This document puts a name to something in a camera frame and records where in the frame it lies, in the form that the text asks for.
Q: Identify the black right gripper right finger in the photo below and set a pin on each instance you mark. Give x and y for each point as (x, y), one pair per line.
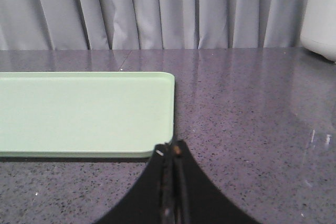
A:
(198, 200)

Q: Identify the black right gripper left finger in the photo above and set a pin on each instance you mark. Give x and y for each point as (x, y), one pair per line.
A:
(151, 198)

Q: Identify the light green rectangular tray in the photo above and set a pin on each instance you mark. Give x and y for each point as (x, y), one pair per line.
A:
(85, 114)

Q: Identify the grey pleated curtain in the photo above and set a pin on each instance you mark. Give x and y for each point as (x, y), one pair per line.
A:
(149, 24)

